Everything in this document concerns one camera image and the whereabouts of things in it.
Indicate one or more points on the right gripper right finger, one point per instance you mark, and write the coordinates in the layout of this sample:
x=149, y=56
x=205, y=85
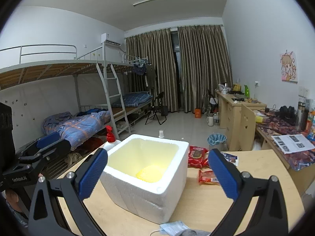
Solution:
x=270, y=214

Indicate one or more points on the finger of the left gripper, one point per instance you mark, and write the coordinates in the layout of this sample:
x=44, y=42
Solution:
x=49, y=149
x=48, y=136

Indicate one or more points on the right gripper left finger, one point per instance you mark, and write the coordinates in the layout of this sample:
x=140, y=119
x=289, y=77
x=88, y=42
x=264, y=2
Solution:
x=46, y=216

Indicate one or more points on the blue surgical face mask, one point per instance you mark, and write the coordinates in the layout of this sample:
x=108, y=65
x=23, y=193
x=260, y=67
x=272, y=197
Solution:
x=170, y=228

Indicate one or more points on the person left hand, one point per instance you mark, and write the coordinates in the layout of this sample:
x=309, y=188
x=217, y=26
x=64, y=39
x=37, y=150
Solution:
x=13, y=203

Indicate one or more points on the blue plaid quilt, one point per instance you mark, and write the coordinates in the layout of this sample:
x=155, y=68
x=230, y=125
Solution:
x=76, y=129

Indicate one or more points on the white lotion pump bottle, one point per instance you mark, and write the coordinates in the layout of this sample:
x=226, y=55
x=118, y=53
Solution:
x=111, y=140

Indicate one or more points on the long wooden desk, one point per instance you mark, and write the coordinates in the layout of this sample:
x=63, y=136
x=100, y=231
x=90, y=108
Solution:
x=300, y=165

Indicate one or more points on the red snack packet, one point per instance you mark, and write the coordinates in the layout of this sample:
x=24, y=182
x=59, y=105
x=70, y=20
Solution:
x=197, y=157
x=207, y=177

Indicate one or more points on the printed paper sheet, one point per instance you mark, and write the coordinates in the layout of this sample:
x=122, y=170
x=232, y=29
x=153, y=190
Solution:
x=292, y=143

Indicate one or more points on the metal bunk bed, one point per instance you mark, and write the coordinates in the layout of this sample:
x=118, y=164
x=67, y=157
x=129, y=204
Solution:
x=45, y=83

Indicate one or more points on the white styrofoam box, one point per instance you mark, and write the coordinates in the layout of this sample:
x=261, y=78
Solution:
x=146, y=176

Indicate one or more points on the blue lined trash bin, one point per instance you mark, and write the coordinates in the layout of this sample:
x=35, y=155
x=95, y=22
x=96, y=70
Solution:
x=217, y=141

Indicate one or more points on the black folding chair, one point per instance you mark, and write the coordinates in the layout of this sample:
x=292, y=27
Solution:
x=157, y=107

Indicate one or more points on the black headphones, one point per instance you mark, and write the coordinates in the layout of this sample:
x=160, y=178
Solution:
x=288, y=114

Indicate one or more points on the steel thermos bottle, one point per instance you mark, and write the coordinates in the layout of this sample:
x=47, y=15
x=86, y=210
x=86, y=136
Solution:
x=302, y=114

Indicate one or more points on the white air conditioner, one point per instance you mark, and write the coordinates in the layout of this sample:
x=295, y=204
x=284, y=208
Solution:
x=105, y=38

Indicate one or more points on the left brown curtain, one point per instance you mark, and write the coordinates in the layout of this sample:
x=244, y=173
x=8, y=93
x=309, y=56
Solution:
x=156, y=46

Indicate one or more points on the brown curtain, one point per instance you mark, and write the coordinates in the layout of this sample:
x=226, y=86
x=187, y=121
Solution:
x=205, y=63
x=156, y=46

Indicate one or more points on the anime girl poster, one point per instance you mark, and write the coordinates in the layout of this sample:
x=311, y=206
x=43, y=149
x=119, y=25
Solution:
x=288, y=67

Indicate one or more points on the right brown curtain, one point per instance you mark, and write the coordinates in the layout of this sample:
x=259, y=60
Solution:
x=205, y=63

